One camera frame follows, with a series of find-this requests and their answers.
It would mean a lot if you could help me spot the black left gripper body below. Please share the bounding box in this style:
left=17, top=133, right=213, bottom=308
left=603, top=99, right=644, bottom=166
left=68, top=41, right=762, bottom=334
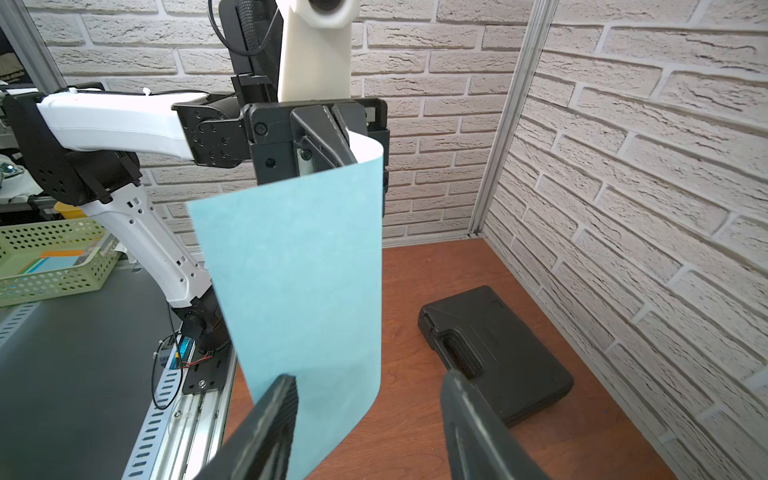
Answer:
left=173, top=95, right=390, bottom=185

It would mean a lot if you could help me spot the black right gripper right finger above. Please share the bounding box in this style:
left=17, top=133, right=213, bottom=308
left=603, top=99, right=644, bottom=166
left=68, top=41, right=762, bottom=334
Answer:
left=440, top=370, right=547, bottom=480

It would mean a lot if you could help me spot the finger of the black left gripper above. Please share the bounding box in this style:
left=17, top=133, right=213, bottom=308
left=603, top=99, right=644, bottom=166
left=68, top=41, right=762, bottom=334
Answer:
left=290, top=104, right=357, bottom=174

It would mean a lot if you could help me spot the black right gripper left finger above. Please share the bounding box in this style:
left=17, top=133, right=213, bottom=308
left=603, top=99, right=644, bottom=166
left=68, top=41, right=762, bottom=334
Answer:
left=196, top=375, right=299, bottom=480

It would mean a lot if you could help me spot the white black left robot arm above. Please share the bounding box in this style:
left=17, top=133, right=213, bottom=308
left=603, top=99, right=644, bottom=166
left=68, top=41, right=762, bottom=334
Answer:
left=2, top=82, right=390, bottom=352

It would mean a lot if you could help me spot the black plastic tool case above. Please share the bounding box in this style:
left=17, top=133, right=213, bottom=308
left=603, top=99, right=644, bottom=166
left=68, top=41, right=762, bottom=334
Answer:
left=418, top=285, right=574, bottom=427

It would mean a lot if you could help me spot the green perforated plastic basket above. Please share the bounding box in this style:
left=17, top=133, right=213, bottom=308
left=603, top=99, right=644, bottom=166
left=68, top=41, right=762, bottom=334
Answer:
left=1, top=218, right=120, bottom=307

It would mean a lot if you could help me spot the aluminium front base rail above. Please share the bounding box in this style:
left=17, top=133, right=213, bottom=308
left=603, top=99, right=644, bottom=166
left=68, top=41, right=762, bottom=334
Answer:
left=122, top=339, right=236, bottom=479

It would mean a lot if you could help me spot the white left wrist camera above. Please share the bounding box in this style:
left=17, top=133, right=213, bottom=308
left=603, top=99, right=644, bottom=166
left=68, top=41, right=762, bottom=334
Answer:
left=277, top=0, right=360, bottom=102

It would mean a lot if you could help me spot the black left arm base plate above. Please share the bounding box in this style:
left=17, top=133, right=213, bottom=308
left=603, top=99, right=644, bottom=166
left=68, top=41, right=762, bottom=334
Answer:
left=181, top=342, right=233, bottom=395

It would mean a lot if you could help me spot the aluminium left corner post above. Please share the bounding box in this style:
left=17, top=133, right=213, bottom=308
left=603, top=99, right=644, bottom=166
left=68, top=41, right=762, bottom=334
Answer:
left=467, top=0, right=559, bottom=236

